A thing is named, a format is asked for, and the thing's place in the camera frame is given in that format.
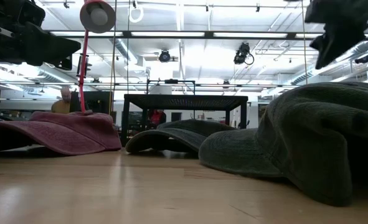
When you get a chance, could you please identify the black ceiling spotlight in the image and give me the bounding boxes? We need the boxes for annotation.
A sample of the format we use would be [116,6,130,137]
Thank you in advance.
[158,49,172,63]

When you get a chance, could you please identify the person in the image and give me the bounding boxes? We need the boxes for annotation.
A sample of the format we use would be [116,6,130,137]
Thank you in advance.
[50,86,72,114]
[148,109,167,127]

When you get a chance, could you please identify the black metal table frame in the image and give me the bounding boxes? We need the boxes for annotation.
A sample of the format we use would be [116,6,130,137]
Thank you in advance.
[46,30,368,40]

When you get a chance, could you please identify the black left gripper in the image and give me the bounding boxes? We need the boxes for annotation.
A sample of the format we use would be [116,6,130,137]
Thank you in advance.
[0,0,82,71]

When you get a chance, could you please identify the maroon baseball cap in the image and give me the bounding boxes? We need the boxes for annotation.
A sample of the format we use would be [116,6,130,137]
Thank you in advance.
[0,110,123,156]

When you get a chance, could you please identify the black camera on frame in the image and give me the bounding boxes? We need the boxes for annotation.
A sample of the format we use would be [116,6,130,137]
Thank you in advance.
[233,42,255,66]

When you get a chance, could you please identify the dark grey baseball cap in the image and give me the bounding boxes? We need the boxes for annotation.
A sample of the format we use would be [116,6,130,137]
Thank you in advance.
[198,81,368,208]
[125,119,237,154]

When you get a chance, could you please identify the red desk lamp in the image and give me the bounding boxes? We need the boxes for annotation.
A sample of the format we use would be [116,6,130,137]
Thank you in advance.
[76,0,116,113]

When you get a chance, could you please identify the black perforated metal shelf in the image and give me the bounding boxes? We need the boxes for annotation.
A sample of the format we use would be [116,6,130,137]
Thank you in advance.
[121,94,248,147]

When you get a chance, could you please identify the black monitor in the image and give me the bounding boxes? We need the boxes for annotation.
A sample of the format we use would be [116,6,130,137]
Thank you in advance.
[70,90,113,114]

